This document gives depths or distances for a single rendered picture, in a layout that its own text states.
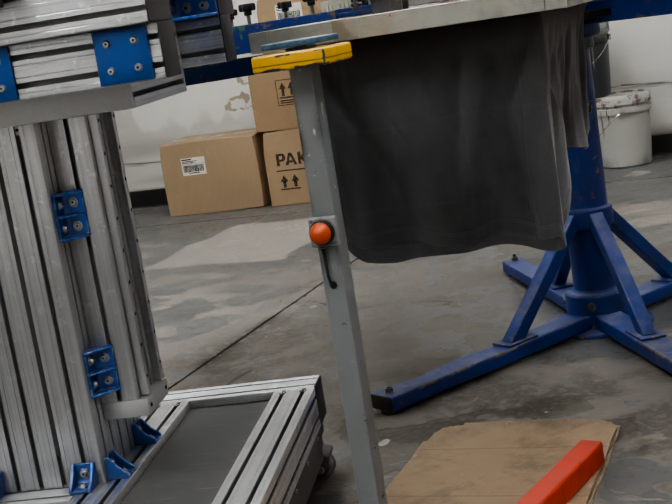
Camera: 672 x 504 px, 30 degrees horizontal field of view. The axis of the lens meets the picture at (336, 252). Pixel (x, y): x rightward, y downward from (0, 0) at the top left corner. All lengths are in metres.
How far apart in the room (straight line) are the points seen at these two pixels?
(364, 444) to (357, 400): 0.08
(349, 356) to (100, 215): 0.52
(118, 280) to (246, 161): 4.82
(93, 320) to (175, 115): 5.51
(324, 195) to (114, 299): 0.47
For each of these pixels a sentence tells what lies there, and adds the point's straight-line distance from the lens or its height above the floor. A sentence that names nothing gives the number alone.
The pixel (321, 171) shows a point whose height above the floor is 0.75.
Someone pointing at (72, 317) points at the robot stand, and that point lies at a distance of 2.30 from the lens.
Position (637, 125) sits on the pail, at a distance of 6.62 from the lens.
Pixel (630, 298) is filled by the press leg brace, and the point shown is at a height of 0.14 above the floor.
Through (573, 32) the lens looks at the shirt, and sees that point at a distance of 2.54.
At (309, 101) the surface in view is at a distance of 2.08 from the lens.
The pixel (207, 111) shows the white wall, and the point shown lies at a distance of 7.71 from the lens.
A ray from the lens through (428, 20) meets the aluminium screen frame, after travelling 2.20.
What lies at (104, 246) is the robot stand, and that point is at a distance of 2.31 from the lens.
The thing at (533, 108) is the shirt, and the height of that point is 0.78.
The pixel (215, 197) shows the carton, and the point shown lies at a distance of 7.23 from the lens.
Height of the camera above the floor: 1.00
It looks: 11 degrees down
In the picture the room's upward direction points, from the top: 9 degrees counter-clockwise
